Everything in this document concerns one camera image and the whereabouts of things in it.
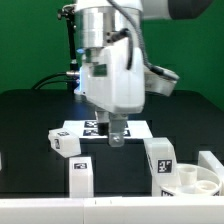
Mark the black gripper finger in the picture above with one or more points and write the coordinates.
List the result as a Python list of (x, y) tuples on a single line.
[(102, 118), (116, 129)]

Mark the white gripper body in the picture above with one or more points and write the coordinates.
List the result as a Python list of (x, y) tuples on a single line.
[(110, 85)]

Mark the white round stool seat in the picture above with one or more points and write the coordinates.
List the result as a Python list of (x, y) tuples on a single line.
[(195, 181)]

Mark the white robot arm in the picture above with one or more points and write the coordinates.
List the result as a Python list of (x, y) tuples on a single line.
[(101, 23)]

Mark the white marker sheet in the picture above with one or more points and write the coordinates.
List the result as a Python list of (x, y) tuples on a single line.
[(88, 129)]

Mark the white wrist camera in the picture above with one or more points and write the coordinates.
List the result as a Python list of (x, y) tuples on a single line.
[(160, 84)]

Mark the white front wall rail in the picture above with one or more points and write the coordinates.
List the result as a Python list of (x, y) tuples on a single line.
[(115, 210)]

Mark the white wall rail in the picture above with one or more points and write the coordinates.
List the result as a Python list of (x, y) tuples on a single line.
[(115, 210), (209, 161)]

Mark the white right wall rail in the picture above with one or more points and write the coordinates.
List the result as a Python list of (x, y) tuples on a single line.
[(209, 161)]

